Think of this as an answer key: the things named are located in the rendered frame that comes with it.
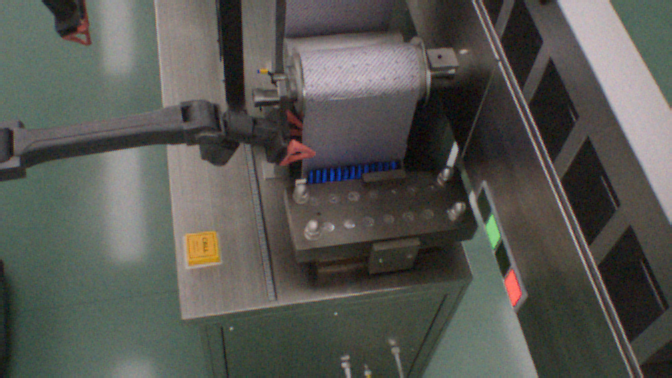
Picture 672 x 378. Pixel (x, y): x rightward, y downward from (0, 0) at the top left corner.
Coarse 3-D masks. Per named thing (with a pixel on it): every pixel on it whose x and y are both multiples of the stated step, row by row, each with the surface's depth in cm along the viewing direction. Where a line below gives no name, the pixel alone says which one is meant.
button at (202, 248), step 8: (208, 232) 165; (192, 240) 164; (200, 240) 164; (208, 240) 164; (216, 240) 164; (192, 248) 162; (200, 248) 163; (208, 248) 163; (216, 248) 163; (192, 256) 161; (200, 256) 162; (208, 256) 162; (216, 256) 162; (192, 264) 162
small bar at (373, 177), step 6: (366, 174) 162; (372, 174) 162; (378, 174) 162; (384, 174) 162; (390, 174) 162; (396, 174) 162; (402, 174) 163; (366, 180) 161; (372, 180) 161; (378, 180) 161; (384, 180) 162; (390, 180) 162; (396, 180) 163; (402, 180) 163
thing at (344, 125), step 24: (384, 96) 147; (408, 96) 148; (312, 120) 149; (336, 120) 150; (360, 120) 152; (384, 120) 154; (408, 120) 155; (312, 144) 156; (336, 144) 157; (360, 144) 159; (384, 144) 161
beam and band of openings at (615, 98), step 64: (512, 0) 123; (576, 0) 108; (512, 64) 127; (576, 64) 104; (640, 64) 101; (576, 128) 107; (640, 128) 95; (576, 192) 113; (640, 192) 92; (640, 256) 106; (640, 320) 101
